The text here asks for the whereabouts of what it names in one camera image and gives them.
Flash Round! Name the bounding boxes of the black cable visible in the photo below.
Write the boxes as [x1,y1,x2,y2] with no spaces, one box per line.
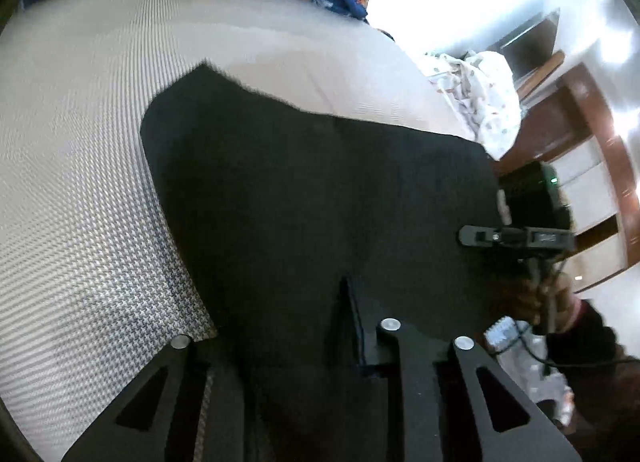
[514,250,640,378]

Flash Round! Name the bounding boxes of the black pants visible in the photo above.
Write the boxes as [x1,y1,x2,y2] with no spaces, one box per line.
[140,66,501,461]

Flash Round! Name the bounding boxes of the white patterned cloth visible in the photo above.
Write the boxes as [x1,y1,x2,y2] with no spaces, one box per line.
[421,50,522,161]

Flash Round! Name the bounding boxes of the person's right hand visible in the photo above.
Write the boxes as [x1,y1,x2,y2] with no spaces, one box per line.
[513,272,582,334]

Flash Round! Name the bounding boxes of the dark laptop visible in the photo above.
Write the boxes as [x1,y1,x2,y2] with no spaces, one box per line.
[488,9,560,81]

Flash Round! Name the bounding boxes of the beige woven bed mattress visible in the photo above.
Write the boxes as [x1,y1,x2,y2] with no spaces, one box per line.
[1,0,468,461]

